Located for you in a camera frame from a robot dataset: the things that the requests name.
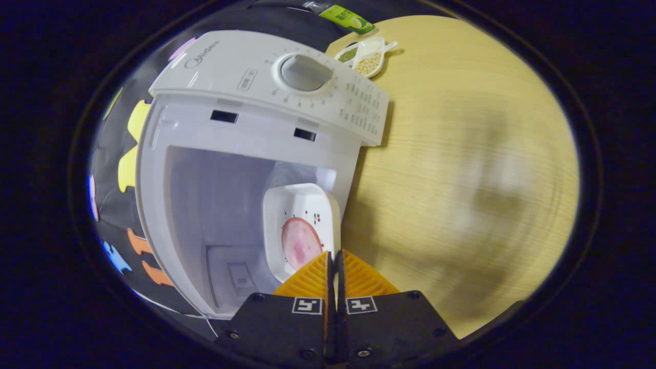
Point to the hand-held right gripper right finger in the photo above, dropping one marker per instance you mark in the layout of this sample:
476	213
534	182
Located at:
389	328

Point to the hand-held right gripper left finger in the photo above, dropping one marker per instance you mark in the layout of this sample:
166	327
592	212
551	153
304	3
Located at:
277	333

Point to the pink round food slice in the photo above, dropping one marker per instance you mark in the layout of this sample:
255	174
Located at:
300	243

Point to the white square food plate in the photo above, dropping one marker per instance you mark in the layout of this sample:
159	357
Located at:
302	197

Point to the white microwave oven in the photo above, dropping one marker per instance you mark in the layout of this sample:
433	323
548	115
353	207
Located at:
230	77

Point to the white divided dish of beans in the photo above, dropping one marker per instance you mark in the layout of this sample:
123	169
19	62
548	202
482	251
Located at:
371	60

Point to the green label drink bottle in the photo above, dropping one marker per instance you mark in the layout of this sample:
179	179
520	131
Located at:
346	16

